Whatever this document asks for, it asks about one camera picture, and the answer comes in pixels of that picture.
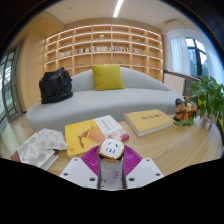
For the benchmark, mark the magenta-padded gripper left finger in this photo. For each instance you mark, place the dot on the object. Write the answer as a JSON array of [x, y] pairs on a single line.
[[80, 170]]

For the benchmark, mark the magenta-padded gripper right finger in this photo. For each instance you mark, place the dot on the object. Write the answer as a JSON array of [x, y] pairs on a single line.
[[143, 170]]

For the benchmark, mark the yellow orange thin book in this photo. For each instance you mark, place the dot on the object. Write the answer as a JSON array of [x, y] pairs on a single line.
[[80, 136]]

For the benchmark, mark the white floral patterned pouch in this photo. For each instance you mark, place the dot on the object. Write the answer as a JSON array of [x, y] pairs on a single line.
[[52, 139]]

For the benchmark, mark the thick yellow book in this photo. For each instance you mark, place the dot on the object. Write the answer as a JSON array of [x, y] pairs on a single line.
[[148, 120]]

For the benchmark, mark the grey book with red spine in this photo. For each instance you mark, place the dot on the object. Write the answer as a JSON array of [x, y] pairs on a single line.
[[31, 153]]

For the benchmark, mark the white book with red print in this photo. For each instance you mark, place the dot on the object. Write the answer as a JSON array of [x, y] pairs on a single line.
[[108, 125]]

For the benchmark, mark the grey curved sofa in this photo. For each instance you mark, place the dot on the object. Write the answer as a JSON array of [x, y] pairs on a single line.
[[100, 103]]

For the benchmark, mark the three-figure colourful figurine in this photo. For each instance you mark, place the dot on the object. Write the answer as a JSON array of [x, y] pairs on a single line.
[[185, 111]]

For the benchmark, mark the small white red cup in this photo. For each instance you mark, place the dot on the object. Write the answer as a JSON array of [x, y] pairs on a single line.
[[206, 123]]

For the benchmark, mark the black bag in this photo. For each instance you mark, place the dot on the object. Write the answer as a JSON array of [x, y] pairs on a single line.
[[55, 86]]

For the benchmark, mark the white radiator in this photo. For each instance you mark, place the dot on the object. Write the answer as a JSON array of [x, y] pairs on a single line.
[[174, 83]]

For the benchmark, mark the yellow square cushion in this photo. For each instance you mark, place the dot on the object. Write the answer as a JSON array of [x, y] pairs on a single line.
[[107, 77]]

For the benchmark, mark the green potted plant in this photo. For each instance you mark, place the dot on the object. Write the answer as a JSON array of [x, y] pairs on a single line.
[[208, 93]]

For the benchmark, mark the white sheer curtain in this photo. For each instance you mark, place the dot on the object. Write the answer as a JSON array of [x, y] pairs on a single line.
[[216, 68], [180, 55]]

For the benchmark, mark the dark-framed window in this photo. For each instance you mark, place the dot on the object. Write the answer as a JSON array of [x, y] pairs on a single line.
[[198, 58]]

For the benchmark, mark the long ceiling light strip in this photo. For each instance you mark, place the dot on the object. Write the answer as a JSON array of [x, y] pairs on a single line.
[[118, 8]]

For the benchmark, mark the glass door with frame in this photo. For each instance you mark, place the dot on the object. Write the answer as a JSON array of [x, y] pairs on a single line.
[[10, 86]]

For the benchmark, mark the wooden wall shelf unit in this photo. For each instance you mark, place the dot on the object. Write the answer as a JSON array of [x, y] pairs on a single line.
[[100, 43]]

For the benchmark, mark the white wall air conditioner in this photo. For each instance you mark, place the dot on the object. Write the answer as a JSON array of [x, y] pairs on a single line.
[[175, 26]]

